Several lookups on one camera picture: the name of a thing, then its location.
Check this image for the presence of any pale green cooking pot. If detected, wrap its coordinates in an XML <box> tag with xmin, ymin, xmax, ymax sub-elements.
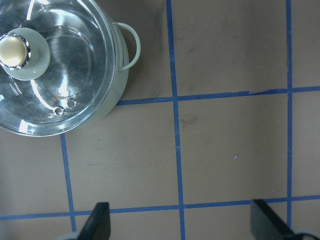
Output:
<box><xmin>63</xmin><ymin>21</ymin><xmax>141</xmax><ymax>133</ymax></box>

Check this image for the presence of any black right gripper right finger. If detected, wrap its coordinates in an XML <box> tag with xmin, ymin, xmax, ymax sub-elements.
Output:
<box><xmin>250</xmin><ymin>199</ymin><xmax>295</xmax><ymax>240</ymax></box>

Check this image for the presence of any glass pot lid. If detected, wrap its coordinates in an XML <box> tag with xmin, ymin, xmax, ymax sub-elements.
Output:
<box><xmin>0</xmin><ymin>0</ymin><xmax>116</xmax><ymax>137</ymax></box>

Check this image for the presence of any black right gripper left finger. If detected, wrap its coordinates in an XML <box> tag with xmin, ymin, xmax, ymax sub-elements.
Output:
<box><xmin>78</xmin><ymin>202</ymin><xmax>111</xmax><ymax>240</ymax></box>

